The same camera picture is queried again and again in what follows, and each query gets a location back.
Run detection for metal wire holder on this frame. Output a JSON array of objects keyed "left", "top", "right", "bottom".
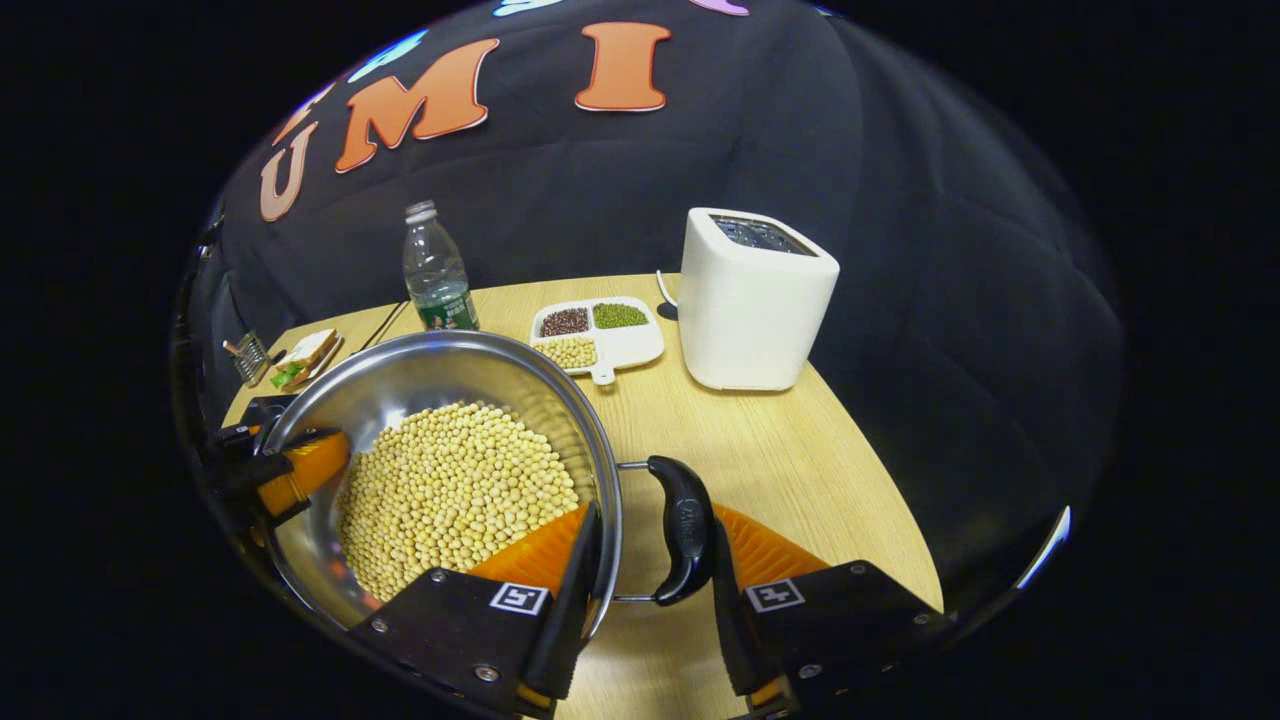
[{"left": 225, "top": 330, "right": 273, "bottom": 386}]

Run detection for clear plastic water bottle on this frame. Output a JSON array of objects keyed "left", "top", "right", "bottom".
[{"left": 402, "top": 200, "right": 481, "bottom": 333}]

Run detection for stainless steel pot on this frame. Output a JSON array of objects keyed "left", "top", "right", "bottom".
[{"left": 255, "top": 330, "right": 717, "bottom": 633}]

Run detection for black backdrop cloth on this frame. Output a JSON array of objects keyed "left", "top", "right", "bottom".
[{"left": 175, "top": 0, "right": 1126, "bottom": 621}]

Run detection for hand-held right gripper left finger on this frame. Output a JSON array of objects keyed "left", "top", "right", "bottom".
[{"left": 348, "top": 500, "right": 606, "bottom": 719}]

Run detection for white divided dish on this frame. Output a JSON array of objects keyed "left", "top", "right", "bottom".
[{"left": 530, "top": 296, "right": 666, "bottom": 387}]

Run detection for small soybean portion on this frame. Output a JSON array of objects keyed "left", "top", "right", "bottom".
[{"left": 536, "top": 337, "right": 599, "bottom": 371}]

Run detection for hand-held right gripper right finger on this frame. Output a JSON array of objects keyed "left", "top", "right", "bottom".
[{"left": 705, "top": 503, "right": 956, "bottom": 719}]

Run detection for pile of yellow soybeans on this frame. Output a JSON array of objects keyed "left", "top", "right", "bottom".
[{"left": 335, "top": 400, "right": 583, "bottom": 603}]

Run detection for black power cable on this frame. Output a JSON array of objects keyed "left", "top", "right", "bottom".
[{"left": 352, "top": 298, "right": 413, "bottom": 353}]

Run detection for sandwich with lettuce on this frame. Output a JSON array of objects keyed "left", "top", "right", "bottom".
[{"left": 268, "top": 328, "right": 341, "bottom": 391}]

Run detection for white toaster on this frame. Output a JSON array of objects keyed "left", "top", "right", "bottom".
[{"left": 678, "top": 207, "right": 841, "bottom": 392}]

